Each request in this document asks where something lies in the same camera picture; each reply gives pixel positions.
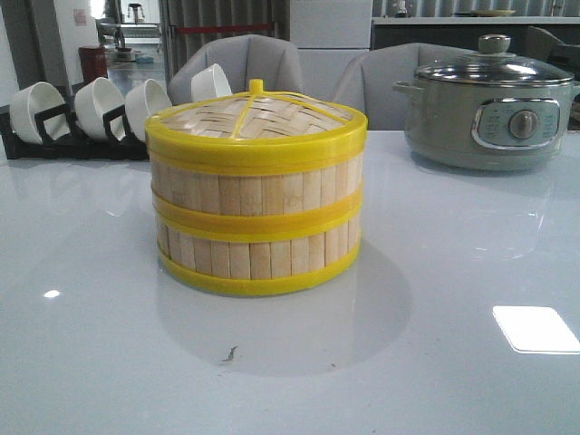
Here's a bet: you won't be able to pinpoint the woven bamboo steamer lid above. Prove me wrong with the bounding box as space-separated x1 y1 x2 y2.
145 79 368 176

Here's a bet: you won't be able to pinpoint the bamboo steamer basket yellow rims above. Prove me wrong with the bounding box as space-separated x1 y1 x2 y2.
157 215 362 296

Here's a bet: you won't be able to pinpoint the white bowl right end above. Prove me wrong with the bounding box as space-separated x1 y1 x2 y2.
190 63 232 102

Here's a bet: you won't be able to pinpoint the grey chair right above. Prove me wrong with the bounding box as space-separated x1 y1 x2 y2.
332 43 469 131

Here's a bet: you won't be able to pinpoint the grey chair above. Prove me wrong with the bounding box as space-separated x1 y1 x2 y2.
168 34 304 104
332 43 469 131

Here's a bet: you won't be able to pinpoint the grey chair left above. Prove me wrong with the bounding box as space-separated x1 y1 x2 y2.
168 34 304 104

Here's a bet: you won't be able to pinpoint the white bowl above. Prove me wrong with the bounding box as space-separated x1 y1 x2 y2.
74 77 125 140
125 79 171 142
9 82 65 144

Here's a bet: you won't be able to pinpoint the white cabinet in background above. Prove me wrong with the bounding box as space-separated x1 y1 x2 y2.
289 1 372 101

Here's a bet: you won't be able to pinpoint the green electric cooking pot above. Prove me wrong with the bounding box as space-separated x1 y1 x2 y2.
393 79 579 171

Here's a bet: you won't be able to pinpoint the black bowl rack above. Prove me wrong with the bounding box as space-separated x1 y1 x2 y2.
1 103 149 160

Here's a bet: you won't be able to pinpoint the red bin in background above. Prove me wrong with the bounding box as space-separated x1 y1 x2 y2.
78 46 108 84

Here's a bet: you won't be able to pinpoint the glass pot lid with knob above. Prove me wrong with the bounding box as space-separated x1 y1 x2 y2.
414 34 575 87

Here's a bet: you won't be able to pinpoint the white bowl far left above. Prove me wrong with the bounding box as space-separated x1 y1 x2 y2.
9 82 65 144

